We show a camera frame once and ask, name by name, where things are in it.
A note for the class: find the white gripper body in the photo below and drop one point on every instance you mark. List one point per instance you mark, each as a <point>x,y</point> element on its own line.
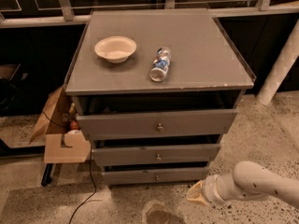
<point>209,188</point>

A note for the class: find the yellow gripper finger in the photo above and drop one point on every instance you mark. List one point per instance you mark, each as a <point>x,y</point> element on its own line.
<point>195,195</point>

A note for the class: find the grey bottom drawer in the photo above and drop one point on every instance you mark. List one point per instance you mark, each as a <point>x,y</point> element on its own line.
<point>155,176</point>

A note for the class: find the grey drawer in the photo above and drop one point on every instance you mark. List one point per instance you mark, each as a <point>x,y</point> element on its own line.
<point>155,176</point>
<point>156,124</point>
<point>155,155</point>

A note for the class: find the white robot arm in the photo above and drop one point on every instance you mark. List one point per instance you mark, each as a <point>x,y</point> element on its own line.
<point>248,181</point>

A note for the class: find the grey middle drawer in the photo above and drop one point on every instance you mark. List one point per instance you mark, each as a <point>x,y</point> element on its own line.
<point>155,155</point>

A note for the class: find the grey top drawer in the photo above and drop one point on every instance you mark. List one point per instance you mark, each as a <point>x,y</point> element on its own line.
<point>156,124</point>

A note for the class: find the clear plastic water bottle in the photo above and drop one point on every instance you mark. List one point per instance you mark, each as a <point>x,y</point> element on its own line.
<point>161,64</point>

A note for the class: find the brown cardboard box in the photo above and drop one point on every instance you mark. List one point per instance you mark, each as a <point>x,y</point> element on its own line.
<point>61,144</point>

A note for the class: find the white slanted pipe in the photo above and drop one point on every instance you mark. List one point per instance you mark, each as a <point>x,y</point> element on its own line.
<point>283,64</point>

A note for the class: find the white paper bowl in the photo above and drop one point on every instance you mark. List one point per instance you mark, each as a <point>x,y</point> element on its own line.
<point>115,49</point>

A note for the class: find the white metal window railing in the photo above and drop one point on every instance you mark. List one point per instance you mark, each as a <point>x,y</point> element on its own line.
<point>37,13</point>

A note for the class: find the black post foot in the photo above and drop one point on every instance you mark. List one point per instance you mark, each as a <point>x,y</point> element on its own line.
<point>46,179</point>

